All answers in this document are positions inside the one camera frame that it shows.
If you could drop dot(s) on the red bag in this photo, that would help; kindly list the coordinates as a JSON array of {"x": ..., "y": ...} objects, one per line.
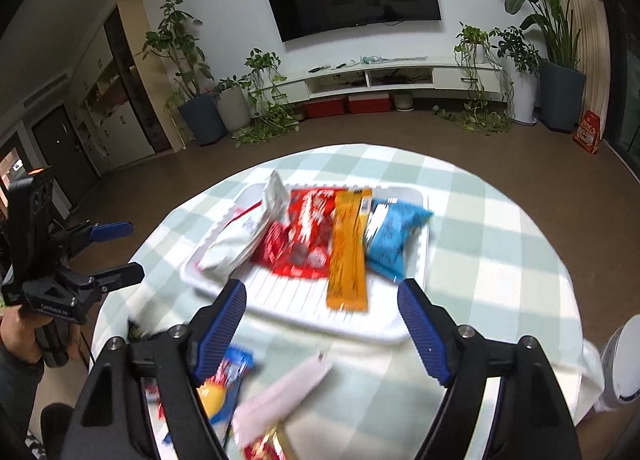
[{"x": 587, "y": 133}]

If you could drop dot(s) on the glass sliding door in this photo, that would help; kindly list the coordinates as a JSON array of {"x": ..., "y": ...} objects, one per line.
[{"x": 627, "y": 100}]

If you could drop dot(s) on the white tv cabinet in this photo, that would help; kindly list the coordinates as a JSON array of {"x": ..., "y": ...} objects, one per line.
[{"x": 450, "y": 75}]

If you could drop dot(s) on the person's left hand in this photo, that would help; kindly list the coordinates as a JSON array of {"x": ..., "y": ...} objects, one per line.
[{"x": 17, "y": 332}]

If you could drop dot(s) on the person's left forearm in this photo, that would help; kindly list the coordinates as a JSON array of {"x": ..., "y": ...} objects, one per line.
[{"x": 15, "y": 390}]

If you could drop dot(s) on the red storage box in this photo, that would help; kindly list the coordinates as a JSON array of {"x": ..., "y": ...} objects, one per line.
[
  {"x": 368, "y": 103},
  {"x": 325, "y": 108}
]

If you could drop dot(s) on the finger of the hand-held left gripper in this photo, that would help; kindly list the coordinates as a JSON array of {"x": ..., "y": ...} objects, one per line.
[
  {"x": 122, "y": 275},
  {"x": 112, "y": 231}
]

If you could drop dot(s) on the white wall cupboard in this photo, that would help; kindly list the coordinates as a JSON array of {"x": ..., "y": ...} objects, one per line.
[{"x": 120, "y": 130}]

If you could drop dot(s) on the small white plant pot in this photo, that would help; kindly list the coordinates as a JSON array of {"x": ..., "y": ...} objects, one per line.
[{"x": 403, "y": 101}]

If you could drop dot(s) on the leafy tree in dark pot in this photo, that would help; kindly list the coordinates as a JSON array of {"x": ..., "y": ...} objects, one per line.
[{"x": 202, "y": 120}]

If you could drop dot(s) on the white snack packet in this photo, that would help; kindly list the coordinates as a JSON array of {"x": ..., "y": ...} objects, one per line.
[{"x": 235, "y": 250}]

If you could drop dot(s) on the large-leaf plant in dark pot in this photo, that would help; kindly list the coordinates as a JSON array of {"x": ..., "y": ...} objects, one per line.
[{"x": 562, "y": 95}]

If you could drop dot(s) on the white plastic tray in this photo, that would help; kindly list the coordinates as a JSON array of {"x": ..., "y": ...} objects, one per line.
[{"x": 300, "y": 300}]

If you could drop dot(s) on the black snack packet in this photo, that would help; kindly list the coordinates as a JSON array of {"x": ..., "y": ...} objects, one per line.
[{"x": 136, "y": 332}]

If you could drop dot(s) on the long orange snack packet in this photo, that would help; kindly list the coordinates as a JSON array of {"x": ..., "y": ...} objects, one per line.
[{"x": 345, "y": 260}]

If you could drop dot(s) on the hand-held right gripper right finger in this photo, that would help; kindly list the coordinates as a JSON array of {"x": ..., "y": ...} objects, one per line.
[{"x": 425, "y": 335}]

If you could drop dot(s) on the white cylindrical appliance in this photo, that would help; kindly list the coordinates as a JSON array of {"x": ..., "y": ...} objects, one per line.
[{"x": 622, "y": 365}]

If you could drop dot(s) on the dark wooden door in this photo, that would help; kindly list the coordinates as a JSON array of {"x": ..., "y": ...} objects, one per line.
[{"x": 62, "y": 150}]

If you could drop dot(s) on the trailing vine plant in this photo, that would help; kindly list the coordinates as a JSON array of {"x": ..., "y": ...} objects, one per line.
[
  {"x": 265, "y": 90},
  {"x": 470, "y": 40}
]

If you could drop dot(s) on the red and gold snack packet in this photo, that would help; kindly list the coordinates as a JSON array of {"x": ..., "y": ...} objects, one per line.
[{"x": 267, "y": 447}]

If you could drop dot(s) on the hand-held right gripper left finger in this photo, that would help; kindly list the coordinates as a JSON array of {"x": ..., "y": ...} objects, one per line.
[{"x": 220, "y": 325}]

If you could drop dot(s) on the bushy plant in white pot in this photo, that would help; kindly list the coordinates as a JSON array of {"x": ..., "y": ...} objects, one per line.
[{"x": 522, "y": 95}]

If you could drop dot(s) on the blue and yellow snack packet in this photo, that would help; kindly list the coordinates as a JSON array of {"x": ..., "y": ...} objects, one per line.
[{"x": 232, "y": 375}]

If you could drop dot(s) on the beige curtain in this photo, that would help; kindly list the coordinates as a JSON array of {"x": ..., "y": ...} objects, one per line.
[{"x": 595, "y": 40}]

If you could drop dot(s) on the pink snack packet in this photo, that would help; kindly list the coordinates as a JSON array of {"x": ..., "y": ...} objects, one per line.
[{"x": 280, "y": 400}]

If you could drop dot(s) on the large red snack packet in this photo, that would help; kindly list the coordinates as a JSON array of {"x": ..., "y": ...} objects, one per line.
[{"x": 305, "y": 230}]

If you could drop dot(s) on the plant in ribbed pale pot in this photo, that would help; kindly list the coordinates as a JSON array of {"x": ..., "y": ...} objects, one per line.
[{"x": 235, "y": 110}]

